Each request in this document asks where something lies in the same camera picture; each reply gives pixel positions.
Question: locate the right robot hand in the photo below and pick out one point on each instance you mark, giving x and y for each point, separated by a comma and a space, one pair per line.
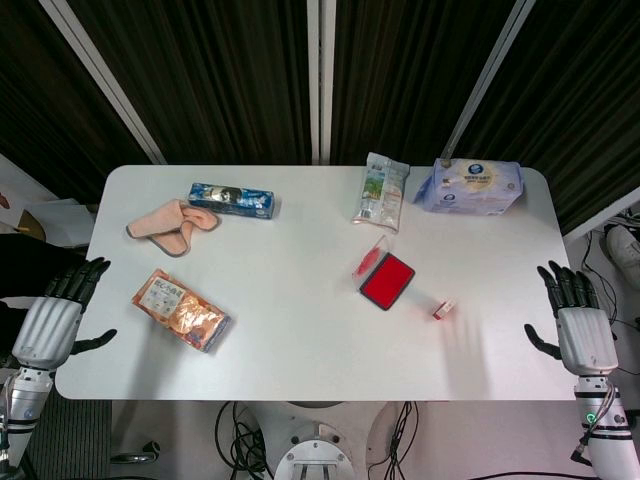
587, 340

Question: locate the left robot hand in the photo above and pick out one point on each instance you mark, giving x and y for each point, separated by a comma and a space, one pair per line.
42, 325

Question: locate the small red white stamp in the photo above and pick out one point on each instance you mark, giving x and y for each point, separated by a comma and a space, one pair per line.
444, 310

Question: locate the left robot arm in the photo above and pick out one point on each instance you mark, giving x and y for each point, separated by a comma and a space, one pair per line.
25, 400

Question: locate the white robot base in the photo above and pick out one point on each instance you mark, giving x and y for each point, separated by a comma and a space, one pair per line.
312, 450

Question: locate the person in black clothes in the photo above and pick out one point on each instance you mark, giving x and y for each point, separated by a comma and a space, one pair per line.
30, 265

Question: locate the white shoe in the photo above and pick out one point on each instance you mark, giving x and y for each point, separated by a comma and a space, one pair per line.
622, 247

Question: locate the orange snack package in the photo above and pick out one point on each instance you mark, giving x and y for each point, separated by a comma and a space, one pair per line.
180, 312

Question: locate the pink cloth with grey edge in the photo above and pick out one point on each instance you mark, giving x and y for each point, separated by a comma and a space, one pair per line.
165, 225

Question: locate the black chrome chair base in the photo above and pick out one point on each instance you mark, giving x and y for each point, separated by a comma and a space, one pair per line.
142, 452

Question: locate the blue white tissue pack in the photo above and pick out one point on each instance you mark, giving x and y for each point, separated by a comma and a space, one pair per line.
470, 187

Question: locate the red ink pad with lid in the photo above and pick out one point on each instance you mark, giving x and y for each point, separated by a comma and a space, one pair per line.
387, 282

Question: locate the black curtain panel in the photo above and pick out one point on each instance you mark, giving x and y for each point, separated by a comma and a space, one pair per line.
210, 75
575, 100
40, 100
410, 75

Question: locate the green white snack bag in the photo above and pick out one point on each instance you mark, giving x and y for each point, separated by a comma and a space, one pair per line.
381, 195

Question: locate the white frame pole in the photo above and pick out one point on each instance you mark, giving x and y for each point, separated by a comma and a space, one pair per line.
605, 215
105, 80
487, 75
320, 80

